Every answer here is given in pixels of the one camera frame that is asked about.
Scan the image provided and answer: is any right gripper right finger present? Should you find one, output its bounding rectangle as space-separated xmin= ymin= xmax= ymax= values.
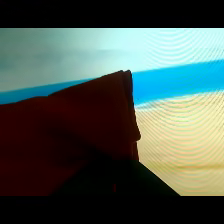
xmin=114 ymin=159 xmax=181 ymax=197

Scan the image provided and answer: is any red garment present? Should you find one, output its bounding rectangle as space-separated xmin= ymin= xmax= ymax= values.
xmin=0 ymin=69 xmax=142 ymax=197

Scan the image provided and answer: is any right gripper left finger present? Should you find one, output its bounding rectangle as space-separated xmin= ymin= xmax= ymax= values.
xmin=57 ymin=159 xmax=116 ymax=197

